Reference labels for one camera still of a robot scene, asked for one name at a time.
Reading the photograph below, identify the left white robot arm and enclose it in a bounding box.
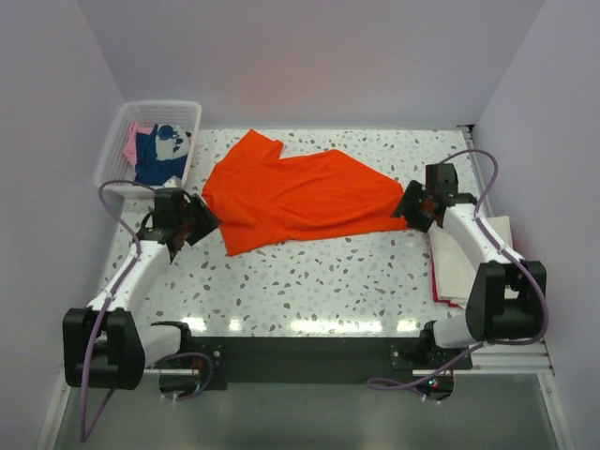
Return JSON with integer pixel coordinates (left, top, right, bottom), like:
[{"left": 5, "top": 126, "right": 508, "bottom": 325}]
[{"left": 62, "top": 187, "right": 219, "bottom": 390}]

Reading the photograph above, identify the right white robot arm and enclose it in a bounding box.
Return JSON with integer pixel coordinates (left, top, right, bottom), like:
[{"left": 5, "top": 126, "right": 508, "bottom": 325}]
[{"left": 393, "top": 163, "right": 548, "bottom": 368}]

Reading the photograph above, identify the navy blue printed t shirt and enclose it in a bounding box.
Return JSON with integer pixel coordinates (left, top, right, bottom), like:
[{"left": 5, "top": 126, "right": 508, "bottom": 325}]
[{"left": 133, "top": 124, "right": 191, "bottom": 186}]

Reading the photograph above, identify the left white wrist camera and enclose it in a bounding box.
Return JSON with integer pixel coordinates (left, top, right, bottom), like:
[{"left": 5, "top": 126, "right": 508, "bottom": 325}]
[{"left": 161, "top": 176, "right": 184, "bottom": 188}]

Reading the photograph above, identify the pink t shirt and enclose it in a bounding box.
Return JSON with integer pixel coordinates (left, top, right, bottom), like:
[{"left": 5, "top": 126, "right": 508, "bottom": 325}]
[{"left": 123, "top": 122, "right": 139, "bottom": 168}]

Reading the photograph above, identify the orange t shirt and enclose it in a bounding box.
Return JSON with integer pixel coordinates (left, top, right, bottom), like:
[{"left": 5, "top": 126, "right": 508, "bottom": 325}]
[{"left": 202, "top": 130, "right": 407, "bottom": 256}]

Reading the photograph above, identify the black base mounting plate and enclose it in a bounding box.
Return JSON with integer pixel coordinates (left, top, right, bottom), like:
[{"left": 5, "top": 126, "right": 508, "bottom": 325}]
[{"left": 157, "top": 337, "right": 473, "bottom": 401}]

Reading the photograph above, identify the aluminium frame rail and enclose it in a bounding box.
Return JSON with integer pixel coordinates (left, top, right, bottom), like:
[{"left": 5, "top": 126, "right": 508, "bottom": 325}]
[{"left": 472, "top": 340, "right": 554, "bottom": 375}]

